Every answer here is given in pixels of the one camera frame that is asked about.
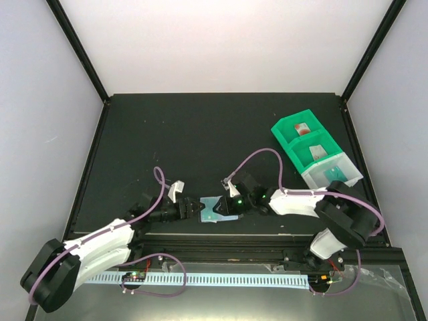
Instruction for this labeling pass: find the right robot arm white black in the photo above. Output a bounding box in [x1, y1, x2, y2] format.
[213, 175, 385, 272]

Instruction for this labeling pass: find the black aluminium rail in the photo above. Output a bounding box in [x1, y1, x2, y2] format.
[134, 234, 406, 265]

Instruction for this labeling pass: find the purple cable loop front left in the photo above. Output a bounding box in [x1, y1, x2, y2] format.
[120, 252, 190, 298]

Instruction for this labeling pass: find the green bin middle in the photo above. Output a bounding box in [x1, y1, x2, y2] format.
[286, 130, 342, 173]

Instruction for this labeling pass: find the controller board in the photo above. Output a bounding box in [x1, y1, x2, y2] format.
[122, 272, 146, 282]
[308, 274, 342, 285]

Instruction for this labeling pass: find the white card black stripe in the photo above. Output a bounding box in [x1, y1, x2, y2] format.
[309, 144, 328, 161]

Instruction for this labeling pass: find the frame post black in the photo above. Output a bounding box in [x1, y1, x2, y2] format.
[341, 0, 407, 103]
[46, 0, 110, 103]

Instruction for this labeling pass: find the right frame post black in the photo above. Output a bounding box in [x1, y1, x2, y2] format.
[341, 0, 407, 103]

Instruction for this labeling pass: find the teal credit card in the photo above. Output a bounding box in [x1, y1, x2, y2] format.
[324, 166, 348, 183]
[200, 197, 220, 223]

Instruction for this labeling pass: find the purple cable loop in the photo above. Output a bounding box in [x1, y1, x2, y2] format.
[120, 252, 190, 298]
[308, 249, 364, 298]

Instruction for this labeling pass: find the black card holder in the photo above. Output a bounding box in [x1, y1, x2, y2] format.
[199, 196, 241, 223]

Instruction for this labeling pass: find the left frame post black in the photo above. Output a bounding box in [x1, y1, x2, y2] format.
[46, 0, 110, 103]

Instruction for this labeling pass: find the green bin far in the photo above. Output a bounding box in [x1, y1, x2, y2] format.
[271, 109, 325, 150]

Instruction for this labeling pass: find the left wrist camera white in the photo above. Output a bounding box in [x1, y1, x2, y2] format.
[168, 181, 185, 203]

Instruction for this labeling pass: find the right controller board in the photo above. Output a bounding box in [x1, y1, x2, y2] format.
[308, 274, 342, 285]

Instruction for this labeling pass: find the left controller board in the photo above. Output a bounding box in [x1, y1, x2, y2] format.
[122, 272, 146, 282]

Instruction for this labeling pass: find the white slotted cable duct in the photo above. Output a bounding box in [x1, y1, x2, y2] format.
[86, 271, 309, 290]

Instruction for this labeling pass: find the purple cable loop front right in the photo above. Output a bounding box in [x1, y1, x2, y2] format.
[308, 249, 364, 298]

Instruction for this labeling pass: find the red white card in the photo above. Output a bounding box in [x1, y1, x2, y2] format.
[294, 122, 311, 136]

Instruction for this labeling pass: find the green bin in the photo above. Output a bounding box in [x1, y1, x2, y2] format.
[286, 130, 342, 173]
[271, 109, 325, 150]

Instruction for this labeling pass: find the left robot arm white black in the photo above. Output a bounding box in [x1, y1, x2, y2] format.
[20, 195, 205, 312]

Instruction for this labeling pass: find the white translucent bin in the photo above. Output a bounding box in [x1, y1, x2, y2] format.
[301, 152, 363, 189]

